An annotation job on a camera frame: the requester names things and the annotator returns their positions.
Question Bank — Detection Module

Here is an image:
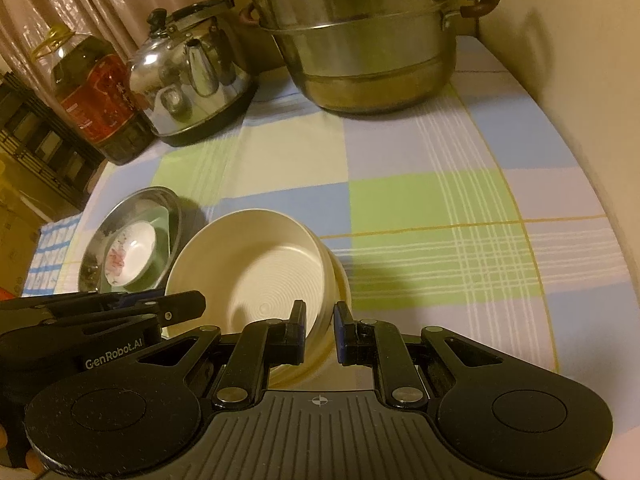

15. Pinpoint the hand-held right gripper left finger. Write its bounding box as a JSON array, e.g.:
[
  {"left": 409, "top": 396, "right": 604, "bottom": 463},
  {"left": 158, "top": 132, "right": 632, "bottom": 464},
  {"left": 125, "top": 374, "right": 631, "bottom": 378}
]
[{"left": 135, "top": 300, "right": 307, "bottom": 408}]

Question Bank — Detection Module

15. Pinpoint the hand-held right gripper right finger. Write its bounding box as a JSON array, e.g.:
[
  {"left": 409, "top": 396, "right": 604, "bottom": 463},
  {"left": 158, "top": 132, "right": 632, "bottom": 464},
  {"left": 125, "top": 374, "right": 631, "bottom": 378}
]
[{"left": 333, "top": 301, "right": 506, "bottom": 407}]

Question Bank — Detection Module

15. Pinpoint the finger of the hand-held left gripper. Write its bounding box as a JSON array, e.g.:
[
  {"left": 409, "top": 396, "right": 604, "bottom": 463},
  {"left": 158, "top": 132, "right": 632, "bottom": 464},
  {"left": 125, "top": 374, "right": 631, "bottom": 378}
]
[
  {"left": 0, "top": 289, "right": 207, "bottom": 348},
  {"left": 0, "top": 292, "right": 163, "bottom": 313}
]

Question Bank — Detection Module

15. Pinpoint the small floral saucer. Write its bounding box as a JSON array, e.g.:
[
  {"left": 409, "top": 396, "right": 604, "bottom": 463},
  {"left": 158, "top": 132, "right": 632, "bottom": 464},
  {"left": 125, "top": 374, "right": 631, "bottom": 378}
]
[{"left": 104, "top": 222, "right": 158, "bottom": 286}]

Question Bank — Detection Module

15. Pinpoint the stainless steel plate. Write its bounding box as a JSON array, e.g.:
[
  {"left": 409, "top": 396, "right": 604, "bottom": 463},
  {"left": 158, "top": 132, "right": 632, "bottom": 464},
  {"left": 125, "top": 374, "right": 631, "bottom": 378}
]
[{"left": 77, "top": 186, "right": 183, "bottom": 293}]

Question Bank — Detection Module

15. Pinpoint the cream plastic bowl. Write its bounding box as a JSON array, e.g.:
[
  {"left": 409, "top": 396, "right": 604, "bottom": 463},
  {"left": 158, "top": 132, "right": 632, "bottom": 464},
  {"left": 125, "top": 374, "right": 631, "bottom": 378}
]
[{"left": 165, "top": 210, "right": 351, "bottom": 388}]

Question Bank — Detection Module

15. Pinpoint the blue white printed cloth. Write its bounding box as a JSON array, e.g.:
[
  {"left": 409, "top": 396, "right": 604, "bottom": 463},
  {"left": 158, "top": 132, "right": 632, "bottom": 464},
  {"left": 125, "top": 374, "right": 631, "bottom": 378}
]
[{"left": 22, "top": 212, "right": 83, "bottom": 297}]

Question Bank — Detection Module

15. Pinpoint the large cardboard box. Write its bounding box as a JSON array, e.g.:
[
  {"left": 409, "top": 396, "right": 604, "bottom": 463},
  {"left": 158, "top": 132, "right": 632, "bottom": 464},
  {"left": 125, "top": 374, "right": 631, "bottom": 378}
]
[{"left": 0, "top": 195, "right": 46, "bottom": 291}]

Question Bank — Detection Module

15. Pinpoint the checked pastel tablecloth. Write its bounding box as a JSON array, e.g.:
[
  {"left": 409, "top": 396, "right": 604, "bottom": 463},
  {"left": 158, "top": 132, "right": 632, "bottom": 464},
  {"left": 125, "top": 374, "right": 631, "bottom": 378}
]
[{"left": 20, "top": 35, "right": 626, "bottom": 401}]

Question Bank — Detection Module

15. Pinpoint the black storage rack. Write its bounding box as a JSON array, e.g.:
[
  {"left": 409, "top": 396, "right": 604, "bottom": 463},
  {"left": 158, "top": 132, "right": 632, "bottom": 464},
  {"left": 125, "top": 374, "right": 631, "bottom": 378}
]
[{"left": 0, "top": 72, "right": 108, "bottom": 211}]

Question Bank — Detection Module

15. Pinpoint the cooking oil bottle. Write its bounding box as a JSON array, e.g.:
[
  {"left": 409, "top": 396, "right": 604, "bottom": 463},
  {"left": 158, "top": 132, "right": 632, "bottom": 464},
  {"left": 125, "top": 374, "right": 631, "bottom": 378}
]
[{"left": 32, "top": 25, "right": 153, "bottom": 166}]

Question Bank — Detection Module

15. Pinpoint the stainless steel kettle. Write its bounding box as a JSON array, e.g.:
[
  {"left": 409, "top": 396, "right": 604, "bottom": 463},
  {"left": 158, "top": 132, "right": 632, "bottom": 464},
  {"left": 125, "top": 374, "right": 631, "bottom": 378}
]
[{"left": 129, "top": 0, "right": 253, "bottom": 146}]

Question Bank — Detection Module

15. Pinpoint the stainless steel steamer pot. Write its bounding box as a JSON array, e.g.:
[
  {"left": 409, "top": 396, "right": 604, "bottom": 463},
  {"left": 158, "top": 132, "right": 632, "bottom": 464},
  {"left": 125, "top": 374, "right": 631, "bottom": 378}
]
[{"left": 230, "top": 0, "right": 501, "bottom": 115}]

